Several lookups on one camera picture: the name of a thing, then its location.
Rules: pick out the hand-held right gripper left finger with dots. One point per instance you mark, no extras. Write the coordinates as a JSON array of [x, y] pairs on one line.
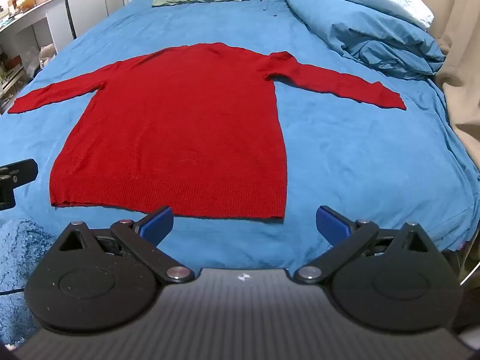
[[157, 225]]

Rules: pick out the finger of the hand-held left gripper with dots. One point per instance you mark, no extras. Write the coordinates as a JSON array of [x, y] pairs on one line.
[[22, 170]]

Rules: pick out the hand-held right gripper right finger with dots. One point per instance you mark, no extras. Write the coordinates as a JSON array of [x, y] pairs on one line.
[[332, 225]]

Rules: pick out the red knit sweater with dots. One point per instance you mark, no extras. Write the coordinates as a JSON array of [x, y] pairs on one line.
[[180, 131]]

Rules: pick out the fluffy blue blanket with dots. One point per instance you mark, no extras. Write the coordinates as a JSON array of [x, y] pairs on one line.
[[18, 255]]

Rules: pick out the bed with blue sheet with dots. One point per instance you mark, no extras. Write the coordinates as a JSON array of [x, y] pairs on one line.
[[356, 150]]

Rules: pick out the white shelf with clutter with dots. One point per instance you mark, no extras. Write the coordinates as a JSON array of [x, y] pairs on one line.
[[45, 15]]

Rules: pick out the blue duvet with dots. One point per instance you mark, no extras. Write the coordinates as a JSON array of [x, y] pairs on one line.
[[360, 33]]

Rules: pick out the beige curtain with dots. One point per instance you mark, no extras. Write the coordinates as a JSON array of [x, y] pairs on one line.
[[463, 63]]

